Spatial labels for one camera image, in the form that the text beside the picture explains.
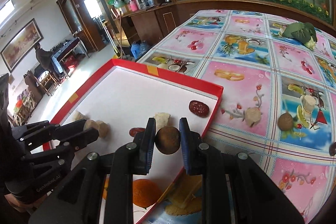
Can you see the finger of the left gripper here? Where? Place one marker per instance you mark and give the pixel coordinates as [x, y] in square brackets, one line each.
[71, 128]
[80, 140]

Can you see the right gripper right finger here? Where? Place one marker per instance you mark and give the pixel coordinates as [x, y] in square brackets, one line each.
[194, 151]

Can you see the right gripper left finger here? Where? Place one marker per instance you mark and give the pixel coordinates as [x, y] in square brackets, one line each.
[145, 145]

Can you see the brown longan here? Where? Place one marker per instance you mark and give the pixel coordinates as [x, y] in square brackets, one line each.
[168, 140]
[285, 122]

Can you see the beige biscuit piece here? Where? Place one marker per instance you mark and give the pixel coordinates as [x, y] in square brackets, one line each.
[161, 120]

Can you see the red date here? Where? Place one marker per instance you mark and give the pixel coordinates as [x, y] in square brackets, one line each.
[199, 109]
[134, 131]

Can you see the beige biscuit in tray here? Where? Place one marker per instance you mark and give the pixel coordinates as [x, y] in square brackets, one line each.
[103, 129]

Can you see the red white box tray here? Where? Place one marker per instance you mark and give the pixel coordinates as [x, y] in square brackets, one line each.
[124, 95]

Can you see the orange kumquat in tray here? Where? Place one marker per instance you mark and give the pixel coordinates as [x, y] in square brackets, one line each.
[145, 193]

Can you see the person in background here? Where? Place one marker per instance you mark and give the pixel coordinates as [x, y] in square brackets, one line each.
[44, 58]

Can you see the blue water jug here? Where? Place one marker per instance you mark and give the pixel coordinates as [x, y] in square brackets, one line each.
[139, 48]

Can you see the framed landscape painting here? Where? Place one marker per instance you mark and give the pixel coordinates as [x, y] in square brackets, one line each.
[21, 44]

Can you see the brown longan on cloth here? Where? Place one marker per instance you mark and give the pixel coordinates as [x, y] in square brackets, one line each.
[285, 122]

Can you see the colourful fruit print tablecloth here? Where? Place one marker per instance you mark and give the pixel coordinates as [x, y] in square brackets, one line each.
[245, 53]

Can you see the dark wooden cabinet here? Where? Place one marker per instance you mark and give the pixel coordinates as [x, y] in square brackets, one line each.
[154, 19]

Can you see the pink bottle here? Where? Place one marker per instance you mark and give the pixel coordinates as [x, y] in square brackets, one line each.
[133, 5]

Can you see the dark date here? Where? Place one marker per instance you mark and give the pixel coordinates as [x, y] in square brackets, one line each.
[332, 149]

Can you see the green leafy vegetable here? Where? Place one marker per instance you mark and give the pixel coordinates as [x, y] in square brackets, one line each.
[304, 33]

